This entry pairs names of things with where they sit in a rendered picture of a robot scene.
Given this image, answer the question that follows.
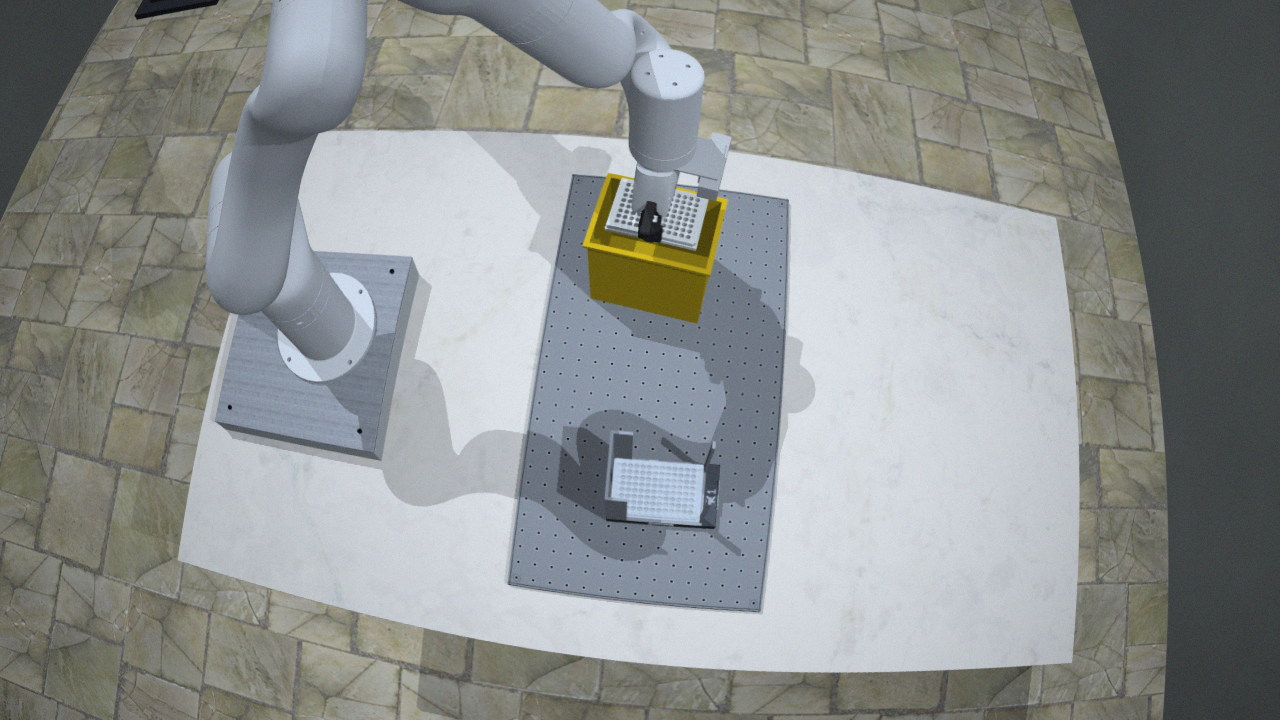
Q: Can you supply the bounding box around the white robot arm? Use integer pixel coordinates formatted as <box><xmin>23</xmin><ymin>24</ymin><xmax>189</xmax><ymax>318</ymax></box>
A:
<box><xmin>206</xmin><ymin>0</ymin><xmax>731</xmax><ymax>383</ymax></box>

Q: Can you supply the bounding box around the yellow open-top bin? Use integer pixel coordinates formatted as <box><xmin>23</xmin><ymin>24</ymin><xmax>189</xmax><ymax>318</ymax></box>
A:
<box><xmin>582</xmin><ymin>173</ymin><xmax>728</xmax><ymax>324</ymax></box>

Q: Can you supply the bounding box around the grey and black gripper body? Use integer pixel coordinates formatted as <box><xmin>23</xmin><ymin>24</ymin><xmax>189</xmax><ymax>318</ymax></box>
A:
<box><xmin>631</xmin><ymin>163</ymin><xmax>680</xmax><ymax>218</ymax></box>

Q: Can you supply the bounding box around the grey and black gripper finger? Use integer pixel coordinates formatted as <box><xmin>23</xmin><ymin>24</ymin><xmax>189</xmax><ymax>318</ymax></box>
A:
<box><xmin>637</xmin><ymin>201</ymin><xmax>663</xmax><ymax>243</ymax></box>

